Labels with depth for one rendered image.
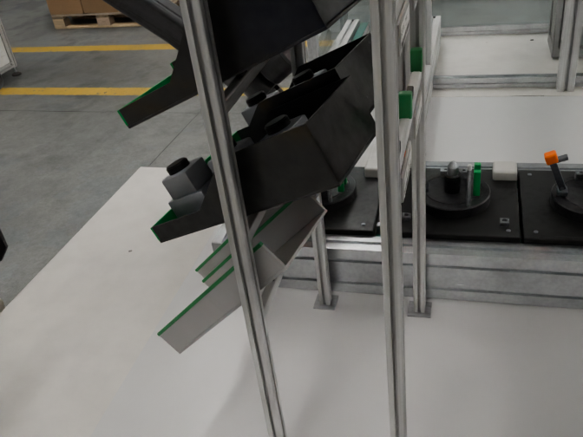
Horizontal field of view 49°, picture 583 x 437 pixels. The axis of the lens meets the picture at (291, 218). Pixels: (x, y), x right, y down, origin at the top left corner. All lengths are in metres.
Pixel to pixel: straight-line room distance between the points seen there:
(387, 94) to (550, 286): 0.65
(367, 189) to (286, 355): 0.39
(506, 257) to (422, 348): 0.21
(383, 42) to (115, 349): 0.81
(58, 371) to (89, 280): 0.26
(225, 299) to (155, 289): 0.50
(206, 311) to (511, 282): 0.55
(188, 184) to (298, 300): 0.46
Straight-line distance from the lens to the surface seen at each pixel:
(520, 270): 1.15
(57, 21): 7.17
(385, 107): 0.60
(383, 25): 0.57
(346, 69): 0.79
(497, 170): 1.32
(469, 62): 2.24
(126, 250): 1.45
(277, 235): 0.89
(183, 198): 0.82
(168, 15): 1.15
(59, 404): 1.15
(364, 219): 1.20
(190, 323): 0.90
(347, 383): 1.04
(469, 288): 1.17
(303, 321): 1.16
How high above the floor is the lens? 1.63
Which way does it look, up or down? 33 degrees down
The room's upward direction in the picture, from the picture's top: 8 degrees counter-clockwise
